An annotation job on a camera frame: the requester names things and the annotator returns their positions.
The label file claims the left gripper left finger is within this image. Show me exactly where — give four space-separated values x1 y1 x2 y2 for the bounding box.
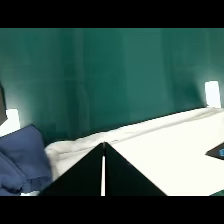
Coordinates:
39 142 105 197

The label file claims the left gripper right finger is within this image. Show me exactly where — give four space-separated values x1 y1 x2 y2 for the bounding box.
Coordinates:
104 142 167 197

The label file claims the blue garment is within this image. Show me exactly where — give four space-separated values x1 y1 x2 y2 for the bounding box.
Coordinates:
0 124 53 197

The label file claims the white shirt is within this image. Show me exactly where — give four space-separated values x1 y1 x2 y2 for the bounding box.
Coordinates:
44 106 224 197

